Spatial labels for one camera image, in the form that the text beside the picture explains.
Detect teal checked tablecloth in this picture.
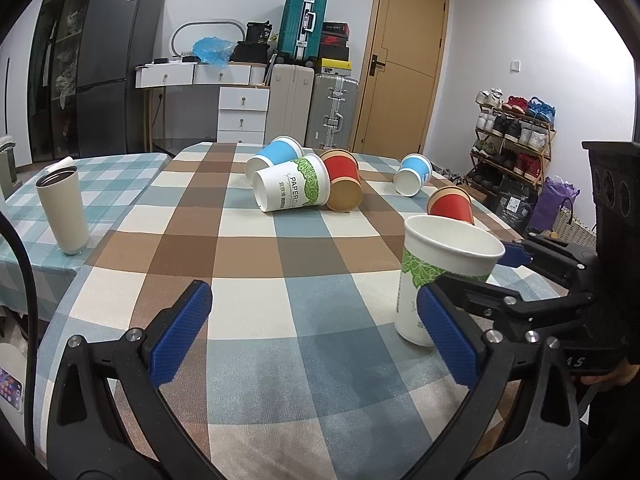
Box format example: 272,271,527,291
0,151,175,322

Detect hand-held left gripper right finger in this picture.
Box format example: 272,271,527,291
400,284,582,480

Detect smartphone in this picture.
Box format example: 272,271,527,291
0,367,25,414

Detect glass door cabinet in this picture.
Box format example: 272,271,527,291
27,0,108,164

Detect cream steel tumbler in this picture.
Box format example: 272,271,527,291
35,165,91,256

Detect silver suitcase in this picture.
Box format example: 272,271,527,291
304,73,360,151

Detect yellow and black box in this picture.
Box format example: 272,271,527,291
314,58,353,75

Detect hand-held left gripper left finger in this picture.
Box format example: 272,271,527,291
47,280,222,480

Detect white dressing table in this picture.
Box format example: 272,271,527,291
134,61,271,146

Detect brown and blue plaid tablecloth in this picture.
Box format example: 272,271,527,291
37,141,583,480

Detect wooden shoe rack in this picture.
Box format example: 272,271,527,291
467,102,557,192

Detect wicker basket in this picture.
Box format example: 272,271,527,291
552,198,597,250

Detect blue plastic bag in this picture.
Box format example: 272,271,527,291
192,36,237,68

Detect purple bag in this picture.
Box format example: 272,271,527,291
528,175,581,234

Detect red and kraft paper cup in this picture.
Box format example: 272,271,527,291
426,185,475,226
319,148,365,212

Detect person's right hand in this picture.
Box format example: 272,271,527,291
579,359,640,387

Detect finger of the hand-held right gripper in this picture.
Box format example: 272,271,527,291
434,274,599,339
501,234,599,289

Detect beige suitcase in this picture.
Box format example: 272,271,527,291
265,63,315,147

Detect blue paper cup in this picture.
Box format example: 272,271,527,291
393,153,434,197
244,135,305,181

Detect dark grey refrigerator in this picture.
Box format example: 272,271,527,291
75,0,164,159

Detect black shopping bag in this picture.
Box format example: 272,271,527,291
492,175,544,234

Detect rows of shoes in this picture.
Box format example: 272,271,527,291
470,88,557,186

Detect oval mirror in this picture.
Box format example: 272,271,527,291
171,20,245,59

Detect white cup with green print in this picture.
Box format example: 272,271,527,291
251,153,333,214
394,214,507,347

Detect black cable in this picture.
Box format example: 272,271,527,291
0,212,39,457

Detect wooden door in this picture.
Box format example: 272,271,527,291
352,0,450,162

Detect teal suitcase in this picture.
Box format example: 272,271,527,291
276,0,329,64

